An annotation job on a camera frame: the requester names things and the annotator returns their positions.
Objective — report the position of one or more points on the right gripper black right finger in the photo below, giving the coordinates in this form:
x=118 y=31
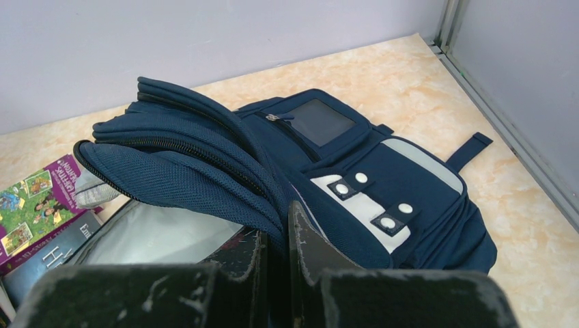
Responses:
x=329 y=290

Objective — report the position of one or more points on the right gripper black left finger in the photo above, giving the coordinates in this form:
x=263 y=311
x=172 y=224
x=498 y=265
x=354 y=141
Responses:
x=227 y=289

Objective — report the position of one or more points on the navy blue backpack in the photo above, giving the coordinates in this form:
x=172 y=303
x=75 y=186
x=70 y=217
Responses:
x=383 y=201

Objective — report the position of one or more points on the dark blue book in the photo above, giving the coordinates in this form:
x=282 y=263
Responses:
x=50 y=254

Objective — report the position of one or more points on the purple picture book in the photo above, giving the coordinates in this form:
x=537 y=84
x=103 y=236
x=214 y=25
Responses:
x=37 y=209

